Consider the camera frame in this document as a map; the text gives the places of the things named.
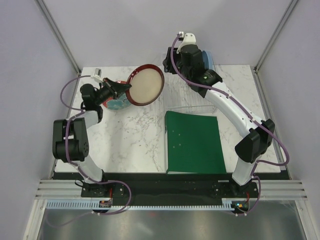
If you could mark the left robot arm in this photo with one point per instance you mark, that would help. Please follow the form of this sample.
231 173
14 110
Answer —
70 141

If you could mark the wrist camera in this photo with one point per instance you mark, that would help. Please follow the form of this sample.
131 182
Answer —
97 75
185 38

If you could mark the dark red beige plate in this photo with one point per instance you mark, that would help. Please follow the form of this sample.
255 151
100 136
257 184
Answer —
147 83

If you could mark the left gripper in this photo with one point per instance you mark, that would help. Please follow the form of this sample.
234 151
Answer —
114 88

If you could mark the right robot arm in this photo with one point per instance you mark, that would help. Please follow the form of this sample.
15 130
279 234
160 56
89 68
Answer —
257 134

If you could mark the white cable duct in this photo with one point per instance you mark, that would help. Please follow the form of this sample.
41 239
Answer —
99 205

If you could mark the white wire dish rack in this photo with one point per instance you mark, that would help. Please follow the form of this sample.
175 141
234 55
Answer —
179 97

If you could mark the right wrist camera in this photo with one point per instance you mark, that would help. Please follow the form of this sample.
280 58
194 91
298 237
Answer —
185 38

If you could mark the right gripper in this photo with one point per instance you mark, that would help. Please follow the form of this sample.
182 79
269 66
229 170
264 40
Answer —
168 63

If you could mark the red and teal plate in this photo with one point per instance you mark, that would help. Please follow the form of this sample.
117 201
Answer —
115 104

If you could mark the blue plate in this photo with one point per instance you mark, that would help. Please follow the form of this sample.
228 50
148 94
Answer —
208 60

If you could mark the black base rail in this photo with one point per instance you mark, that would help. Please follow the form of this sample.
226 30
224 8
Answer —
168 189

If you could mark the green binder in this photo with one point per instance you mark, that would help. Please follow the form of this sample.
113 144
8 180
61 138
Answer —
193 144

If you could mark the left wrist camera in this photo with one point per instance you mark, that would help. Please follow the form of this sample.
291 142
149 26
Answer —
97 75

